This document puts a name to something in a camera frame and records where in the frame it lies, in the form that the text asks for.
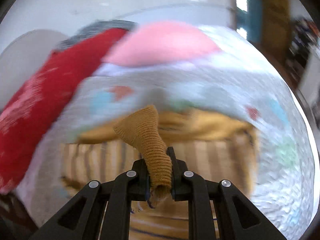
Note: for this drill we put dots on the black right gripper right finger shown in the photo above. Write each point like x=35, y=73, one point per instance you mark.
x=217, y=210

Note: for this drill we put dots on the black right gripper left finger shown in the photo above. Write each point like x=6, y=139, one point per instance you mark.
x=99, y=210

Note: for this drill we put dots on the yellow striped knit sweater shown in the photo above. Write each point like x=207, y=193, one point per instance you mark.
x=213, y=145

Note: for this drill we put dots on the cluttered clothes rack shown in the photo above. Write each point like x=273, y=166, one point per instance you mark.
x=304, y=35

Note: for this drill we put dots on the red floral quilt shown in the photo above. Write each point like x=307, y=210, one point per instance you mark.
x=38, y=103

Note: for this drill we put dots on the patchwork heart bedspread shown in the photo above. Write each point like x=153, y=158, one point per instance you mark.
x=238, y=78

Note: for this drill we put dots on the white arched headboard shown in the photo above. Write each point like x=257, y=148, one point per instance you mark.
x=23, y=57

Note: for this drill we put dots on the pink pillow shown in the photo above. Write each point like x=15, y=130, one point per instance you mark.
x=159, y=43

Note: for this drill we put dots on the grey checked cloth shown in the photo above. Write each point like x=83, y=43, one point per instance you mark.
x=93, y=29

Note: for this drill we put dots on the wooden door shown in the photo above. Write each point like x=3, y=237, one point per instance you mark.
x=276, y=29

